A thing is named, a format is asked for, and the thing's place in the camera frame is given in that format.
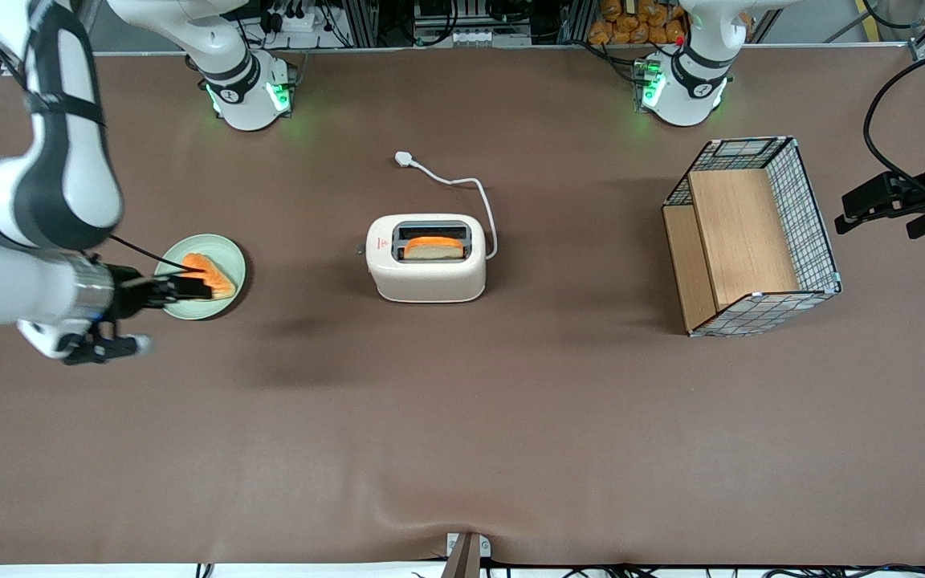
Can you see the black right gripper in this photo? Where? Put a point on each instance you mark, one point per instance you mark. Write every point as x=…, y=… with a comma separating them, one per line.
x=128, y=294

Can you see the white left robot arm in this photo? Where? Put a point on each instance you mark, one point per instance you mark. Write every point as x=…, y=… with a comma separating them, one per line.
x=691, y=88

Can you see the cream white toaster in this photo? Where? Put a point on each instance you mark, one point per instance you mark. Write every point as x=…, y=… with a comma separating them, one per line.
x=430, y=281

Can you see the bread slice in toaster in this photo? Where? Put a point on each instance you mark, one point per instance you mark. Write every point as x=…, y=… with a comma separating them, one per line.
x=434, y=250

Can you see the triangular toasted bread slice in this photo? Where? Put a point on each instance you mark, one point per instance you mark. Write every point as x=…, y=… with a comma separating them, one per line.
x=220, y=279

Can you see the pale green round plate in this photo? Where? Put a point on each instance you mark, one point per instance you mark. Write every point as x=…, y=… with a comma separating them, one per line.
x=222, y=249

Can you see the light wooden shelf insert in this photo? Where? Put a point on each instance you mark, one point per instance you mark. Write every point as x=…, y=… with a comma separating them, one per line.
x=739, y=233

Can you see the white power strip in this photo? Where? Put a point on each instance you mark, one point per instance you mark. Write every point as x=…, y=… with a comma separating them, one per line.
x=298, y=22

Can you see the pile of orange buns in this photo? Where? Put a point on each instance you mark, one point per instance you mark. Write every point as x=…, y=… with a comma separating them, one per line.
x=615, y=32

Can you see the white terminal strip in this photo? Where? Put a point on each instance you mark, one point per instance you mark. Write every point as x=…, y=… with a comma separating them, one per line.
x=491, y=38

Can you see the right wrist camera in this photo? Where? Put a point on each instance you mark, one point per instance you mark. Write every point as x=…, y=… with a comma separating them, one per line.
x=101, y=349

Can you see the grey metal table bracket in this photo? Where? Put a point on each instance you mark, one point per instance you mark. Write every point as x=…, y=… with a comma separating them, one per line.
x=466, y=558

